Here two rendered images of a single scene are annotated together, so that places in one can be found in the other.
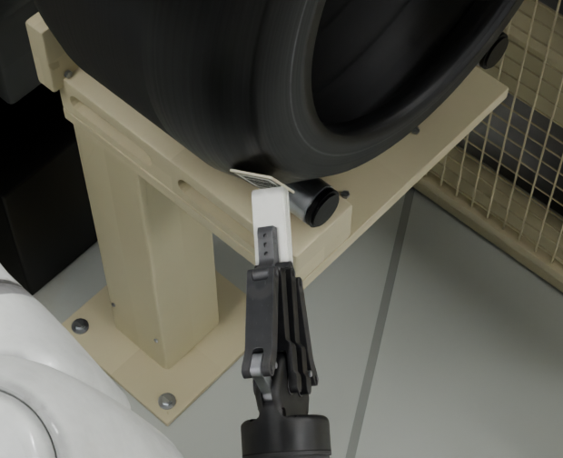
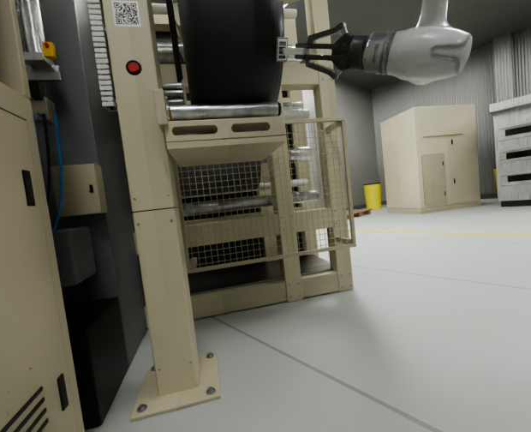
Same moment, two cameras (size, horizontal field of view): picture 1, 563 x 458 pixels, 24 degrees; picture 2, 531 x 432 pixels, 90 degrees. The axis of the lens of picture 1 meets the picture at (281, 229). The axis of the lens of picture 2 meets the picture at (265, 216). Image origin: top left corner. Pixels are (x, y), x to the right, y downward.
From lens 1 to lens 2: 1.57 m
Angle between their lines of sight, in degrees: 68
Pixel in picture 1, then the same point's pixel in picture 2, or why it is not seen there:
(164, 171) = (224, 127)
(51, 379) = not seen: outside the picture
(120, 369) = (178, 402)
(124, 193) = (169, 248)
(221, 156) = (276, 26)
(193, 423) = (228, 389)
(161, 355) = (193, 375)
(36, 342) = not seen: outside the picture
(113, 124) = (196, 124)
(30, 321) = not seen: outside the picture
